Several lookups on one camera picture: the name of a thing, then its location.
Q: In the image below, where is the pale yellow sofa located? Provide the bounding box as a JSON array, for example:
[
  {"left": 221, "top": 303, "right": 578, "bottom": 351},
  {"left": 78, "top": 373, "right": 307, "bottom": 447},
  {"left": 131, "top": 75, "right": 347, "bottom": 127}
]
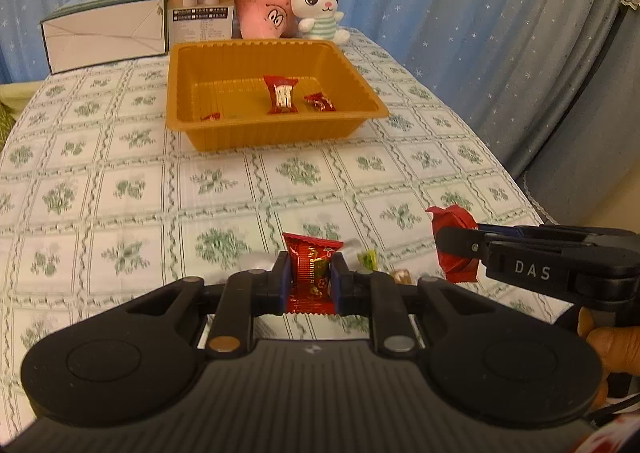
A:
[{"left": 0, "top": 80, "right": 48, "bottom": 106}]

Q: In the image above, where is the orange plastic tray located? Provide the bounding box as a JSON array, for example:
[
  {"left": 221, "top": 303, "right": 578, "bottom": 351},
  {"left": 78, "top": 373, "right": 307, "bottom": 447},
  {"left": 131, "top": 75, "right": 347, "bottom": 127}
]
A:
[{"left": 165, "top": 39, "right": 390, "bottom": 151}]

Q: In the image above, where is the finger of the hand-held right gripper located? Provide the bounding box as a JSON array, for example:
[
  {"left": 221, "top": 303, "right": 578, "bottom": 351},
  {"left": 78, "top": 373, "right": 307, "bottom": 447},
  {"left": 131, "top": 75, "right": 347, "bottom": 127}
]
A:
[
  {"left": 434, "top": 224, "right": 493, "bottom": 266},
  {"left": 475, "top": 224, "right": 531, "bottom": 238}
]

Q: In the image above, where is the green zigzag cushion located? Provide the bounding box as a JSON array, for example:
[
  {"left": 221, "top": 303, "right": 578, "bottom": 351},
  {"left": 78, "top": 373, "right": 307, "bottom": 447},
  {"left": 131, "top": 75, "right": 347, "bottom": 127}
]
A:
[{"left": 0, "top": 102, "right": 17, "bottom": 146}]

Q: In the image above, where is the plain red snack packet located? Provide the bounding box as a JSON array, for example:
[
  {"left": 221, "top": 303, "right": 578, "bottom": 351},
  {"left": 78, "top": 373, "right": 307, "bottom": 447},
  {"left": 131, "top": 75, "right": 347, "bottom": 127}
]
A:
[{"left": 425, "top": 206, "right": 481, "bottom": 284}]

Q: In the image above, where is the large red gold-centre snack packet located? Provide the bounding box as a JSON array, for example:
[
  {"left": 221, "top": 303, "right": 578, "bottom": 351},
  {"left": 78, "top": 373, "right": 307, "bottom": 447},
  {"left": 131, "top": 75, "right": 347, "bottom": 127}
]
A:
[{"left": 262, "top": 74, "right": 300, "bottom": 115}]

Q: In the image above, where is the person's right hand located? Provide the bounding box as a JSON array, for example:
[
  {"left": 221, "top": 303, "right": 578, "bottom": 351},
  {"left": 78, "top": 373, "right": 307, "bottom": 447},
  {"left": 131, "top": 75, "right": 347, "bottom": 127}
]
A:
[{"left": 576, "top": 307, "right": 640, "bottom": 409}]

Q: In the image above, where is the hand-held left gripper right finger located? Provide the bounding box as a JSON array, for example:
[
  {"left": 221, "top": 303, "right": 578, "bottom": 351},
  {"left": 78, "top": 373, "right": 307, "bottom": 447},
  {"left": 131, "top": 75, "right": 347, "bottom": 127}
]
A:
[{"left": 331, "top": 253, "right": 501, "bottom": 354}]

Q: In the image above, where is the large white cardboard box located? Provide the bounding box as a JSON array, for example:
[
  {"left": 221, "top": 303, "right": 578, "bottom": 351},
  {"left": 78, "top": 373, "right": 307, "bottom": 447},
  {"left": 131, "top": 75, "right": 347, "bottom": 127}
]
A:
[{"left": 40, "top": 0, "right": 168, "bottom": 75}]

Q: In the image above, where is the shiny red foil candy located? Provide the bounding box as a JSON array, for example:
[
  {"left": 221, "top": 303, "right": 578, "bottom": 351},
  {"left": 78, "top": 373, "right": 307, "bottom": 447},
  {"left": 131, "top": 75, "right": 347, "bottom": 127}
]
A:
[{"left": 302, "top": 92, "right": 337, "bottom": 113}]

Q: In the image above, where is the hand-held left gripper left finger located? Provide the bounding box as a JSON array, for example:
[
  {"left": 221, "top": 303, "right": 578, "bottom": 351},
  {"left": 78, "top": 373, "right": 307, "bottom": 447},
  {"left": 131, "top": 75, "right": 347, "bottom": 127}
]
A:
[{"left": 125, "top": 250, "right": 292, "bottom": 359}]

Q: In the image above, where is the red patterned clothing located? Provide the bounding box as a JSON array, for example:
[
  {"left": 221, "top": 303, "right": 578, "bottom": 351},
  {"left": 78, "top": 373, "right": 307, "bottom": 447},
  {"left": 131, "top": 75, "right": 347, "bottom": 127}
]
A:
[{"left": 570, "top": 395, "right": 640, "bottom": 453}]

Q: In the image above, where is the red gold-print candy packet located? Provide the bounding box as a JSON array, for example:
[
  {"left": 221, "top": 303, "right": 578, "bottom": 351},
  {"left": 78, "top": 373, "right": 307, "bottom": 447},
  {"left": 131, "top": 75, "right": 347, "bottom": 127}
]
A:
[{"left": 282, "top": 232, "right": 346, "bottom": 316}]

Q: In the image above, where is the silver and green snack packet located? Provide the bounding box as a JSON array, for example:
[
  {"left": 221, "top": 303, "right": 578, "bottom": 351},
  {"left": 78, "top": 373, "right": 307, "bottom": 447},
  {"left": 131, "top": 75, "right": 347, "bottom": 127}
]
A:
[{"left": 345, "top": 239, "right": 379, "bottom": 270}]

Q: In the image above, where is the pink plush toy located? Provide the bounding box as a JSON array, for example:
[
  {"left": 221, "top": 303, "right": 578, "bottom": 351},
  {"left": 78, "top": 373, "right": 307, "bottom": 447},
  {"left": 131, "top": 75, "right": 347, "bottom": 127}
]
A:
[{"left": 236, "top": 0, "right": 293, "bottom": 40}]

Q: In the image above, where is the green floral tablecloth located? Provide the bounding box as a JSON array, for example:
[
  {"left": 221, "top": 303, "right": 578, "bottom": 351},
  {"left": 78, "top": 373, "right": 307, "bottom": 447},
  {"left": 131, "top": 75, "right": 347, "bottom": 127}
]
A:
[{"left": 0, "top": 28, "right": 558, "bottom": 434}]

